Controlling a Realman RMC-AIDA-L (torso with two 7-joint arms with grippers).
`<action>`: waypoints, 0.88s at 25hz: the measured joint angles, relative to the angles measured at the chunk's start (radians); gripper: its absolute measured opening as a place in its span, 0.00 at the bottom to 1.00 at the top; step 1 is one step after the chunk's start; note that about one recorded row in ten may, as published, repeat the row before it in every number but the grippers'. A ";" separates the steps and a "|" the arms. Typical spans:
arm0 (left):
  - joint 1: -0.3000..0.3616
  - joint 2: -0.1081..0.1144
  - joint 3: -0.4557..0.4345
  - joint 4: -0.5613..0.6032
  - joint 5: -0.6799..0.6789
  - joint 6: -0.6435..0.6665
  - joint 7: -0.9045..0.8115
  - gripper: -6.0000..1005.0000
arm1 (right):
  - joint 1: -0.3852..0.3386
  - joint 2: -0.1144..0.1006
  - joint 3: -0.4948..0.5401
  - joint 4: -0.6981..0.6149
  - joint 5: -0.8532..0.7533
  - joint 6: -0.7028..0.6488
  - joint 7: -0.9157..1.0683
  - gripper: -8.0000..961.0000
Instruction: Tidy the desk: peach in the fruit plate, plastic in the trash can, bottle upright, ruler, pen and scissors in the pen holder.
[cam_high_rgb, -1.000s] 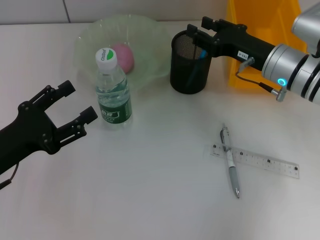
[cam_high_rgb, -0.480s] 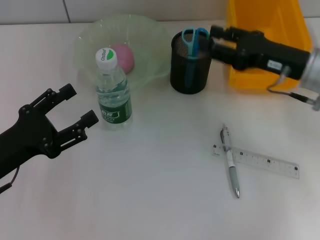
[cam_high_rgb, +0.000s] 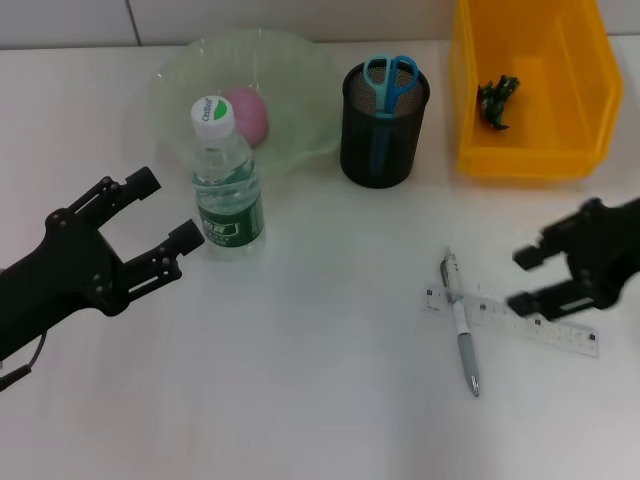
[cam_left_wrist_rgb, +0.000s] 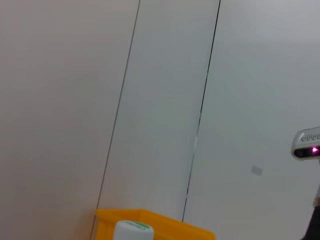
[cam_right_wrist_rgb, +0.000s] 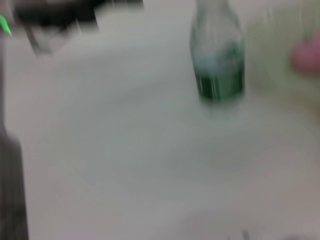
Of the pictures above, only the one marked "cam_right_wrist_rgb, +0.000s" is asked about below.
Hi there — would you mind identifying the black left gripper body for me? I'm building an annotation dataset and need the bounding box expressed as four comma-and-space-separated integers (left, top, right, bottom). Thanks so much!
13, 0, 100, 29

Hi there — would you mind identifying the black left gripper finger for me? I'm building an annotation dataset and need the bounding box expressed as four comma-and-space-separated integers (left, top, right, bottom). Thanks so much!
96, 0, 145, 26

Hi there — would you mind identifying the clear water bottle green label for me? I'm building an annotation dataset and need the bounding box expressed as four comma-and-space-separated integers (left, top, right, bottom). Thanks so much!
190, 0, 247, 103

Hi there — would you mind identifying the green glass fruit bowl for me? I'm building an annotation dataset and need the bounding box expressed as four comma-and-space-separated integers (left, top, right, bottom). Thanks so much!
246, 7, 320, 108

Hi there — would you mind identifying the pink peach toy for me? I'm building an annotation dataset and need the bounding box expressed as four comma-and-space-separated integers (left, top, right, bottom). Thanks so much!
291, 34, 320, 75

